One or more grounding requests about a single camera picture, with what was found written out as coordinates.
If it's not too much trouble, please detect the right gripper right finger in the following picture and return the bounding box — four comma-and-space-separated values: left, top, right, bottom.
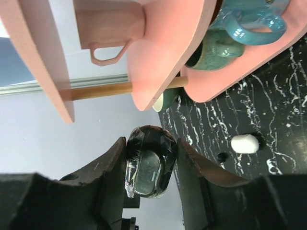
177, 139, 307, 230

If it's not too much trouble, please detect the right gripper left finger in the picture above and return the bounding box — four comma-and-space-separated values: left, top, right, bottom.
0, 137, 126, 230

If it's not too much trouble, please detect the white earbuds charging case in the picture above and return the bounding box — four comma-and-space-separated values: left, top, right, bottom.
231, 134, 260, 154

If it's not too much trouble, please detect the small black object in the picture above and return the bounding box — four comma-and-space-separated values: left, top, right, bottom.
125, 125, 178, 198

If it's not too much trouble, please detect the small black earbud on table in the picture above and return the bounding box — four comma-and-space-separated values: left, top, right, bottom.
217, 152, 228, 162

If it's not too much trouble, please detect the black marble mat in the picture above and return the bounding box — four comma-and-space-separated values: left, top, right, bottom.
159, 37, 307, 180

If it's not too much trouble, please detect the white green bowl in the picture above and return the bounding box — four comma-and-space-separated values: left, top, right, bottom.
152, 88, 179, 112

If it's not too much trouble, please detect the teal green mug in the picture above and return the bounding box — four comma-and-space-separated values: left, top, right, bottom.
185, 30, 245, 70

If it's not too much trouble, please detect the pink mug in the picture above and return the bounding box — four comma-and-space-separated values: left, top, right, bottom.
73, 0, 146, 66

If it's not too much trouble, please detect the pink three-tier shelf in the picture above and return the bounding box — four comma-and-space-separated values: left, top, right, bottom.
0, 0, 307, 123

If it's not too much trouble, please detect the light blue mug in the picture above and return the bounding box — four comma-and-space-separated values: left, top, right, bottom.
209, 0, 289, 46

